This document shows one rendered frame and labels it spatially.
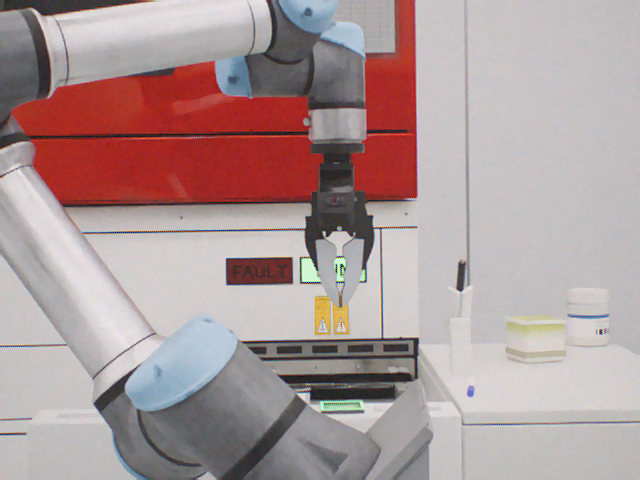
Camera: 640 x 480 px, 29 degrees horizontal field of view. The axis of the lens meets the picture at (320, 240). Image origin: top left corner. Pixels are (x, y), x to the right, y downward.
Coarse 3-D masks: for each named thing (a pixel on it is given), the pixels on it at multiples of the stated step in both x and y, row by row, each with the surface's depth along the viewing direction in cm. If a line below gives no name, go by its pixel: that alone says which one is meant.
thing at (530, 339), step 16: (512, 320) 199; (528, 320) 196; (544, 320) 196; (560, 320) 196; (512, 336) 199; (528, 336) 195; (544, 336) 196; (560, 336) 197; (512, 352) 199; (528, 352) 195; (544, 352) 196; (560, 352) 197
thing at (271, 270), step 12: (228, 264) 219; (240, 264) 219; (252, 264) 219; (264, 264) 219; (276, 264) 219; (288, 264) 219; (240, 276) 219; (252, 276) 219; (264, 276) 219; (276, 276) 219; (288, 276) 219
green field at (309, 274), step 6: (336, 258) 219; (342, 258) 219; (306, 264) 219; (312, 264) 219; (336, 264) 219; (342, 264) 219; (306, 270) 219; (312, 270) 219; (336, 270) 219; (342, 270) 219; (306, 276) 219; (312, 276) 219; (318, 276) 219; (342, 276) 219
